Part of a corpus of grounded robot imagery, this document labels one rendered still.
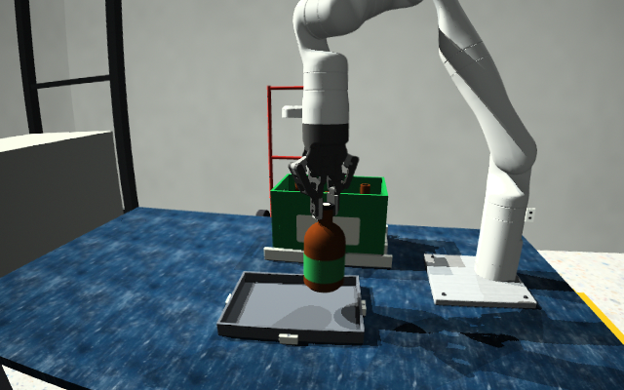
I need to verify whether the brown bottle with green band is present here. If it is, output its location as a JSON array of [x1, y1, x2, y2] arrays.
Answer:
[[304, 202, 346, 293]]

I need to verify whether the green crate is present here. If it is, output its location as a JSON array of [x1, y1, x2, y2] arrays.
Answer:
[[270, 174, 388, 254]]

